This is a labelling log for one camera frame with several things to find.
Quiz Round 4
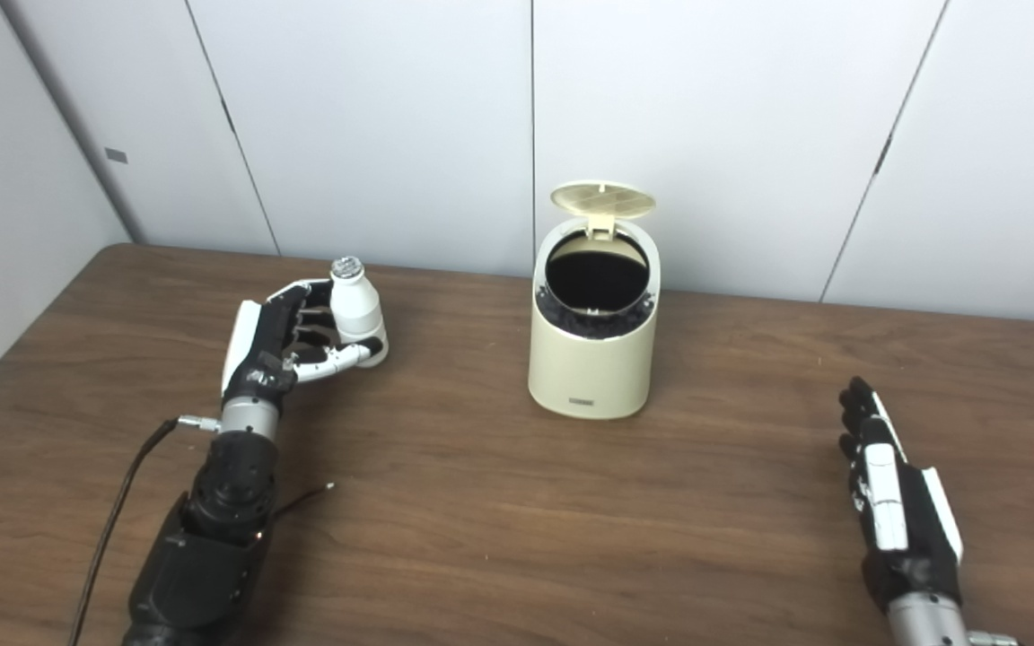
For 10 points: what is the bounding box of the thin loose black wire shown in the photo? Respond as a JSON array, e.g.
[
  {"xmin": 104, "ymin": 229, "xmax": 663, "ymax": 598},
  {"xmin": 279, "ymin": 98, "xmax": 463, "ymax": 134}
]
[{"xmin": 270, "ymin": 483, "xmax": 336, "ymax": 521}]

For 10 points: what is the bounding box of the cream-colored lidded bin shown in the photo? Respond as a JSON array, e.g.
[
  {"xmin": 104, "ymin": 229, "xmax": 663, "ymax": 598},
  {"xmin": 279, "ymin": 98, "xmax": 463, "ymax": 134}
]
[{"xmin": 528, "ymin": 182, "xmax": 662, "ymax": 420}]

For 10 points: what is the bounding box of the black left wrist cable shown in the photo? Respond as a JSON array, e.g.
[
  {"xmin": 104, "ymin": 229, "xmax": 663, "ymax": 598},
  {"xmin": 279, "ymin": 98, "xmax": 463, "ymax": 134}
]
[{"xmin": 68, "ymin": 415, "xmax": 222, "ymax": 646}]

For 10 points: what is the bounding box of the black bin liner bag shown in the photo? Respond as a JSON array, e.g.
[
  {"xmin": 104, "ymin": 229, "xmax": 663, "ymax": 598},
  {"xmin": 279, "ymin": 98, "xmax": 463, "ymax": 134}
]
[{"xmin": 535, "ymin": 235, "xmax": 660, "ymax": 340}]

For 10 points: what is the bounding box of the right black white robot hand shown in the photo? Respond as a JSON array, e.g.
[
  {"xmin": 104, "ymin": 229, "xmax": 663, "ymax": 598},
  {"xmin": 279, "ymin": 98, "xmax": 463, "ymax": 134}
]
[{"xmin": 838, "ymin": 376, "xmax": 965, "ymax": 613}]

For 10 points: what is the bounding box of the small white plastic bottle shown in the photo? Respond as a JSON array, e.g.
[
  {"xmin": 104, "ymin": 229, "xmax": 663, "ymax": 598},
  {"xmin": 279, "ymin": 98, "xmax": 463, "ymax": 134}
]
[{"xmin": 329, "ymin": 257, "xmax": 390, "ymax": 367}]

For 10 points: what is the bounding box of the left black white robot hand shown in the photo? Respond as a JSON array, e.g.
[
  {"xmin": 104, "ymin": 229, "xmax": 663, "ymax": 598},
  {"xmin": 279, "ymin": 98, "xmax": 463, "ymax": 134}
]
[{"xmin": 221, "ymin": 278, "xmax": 390, "ymax": 412}]

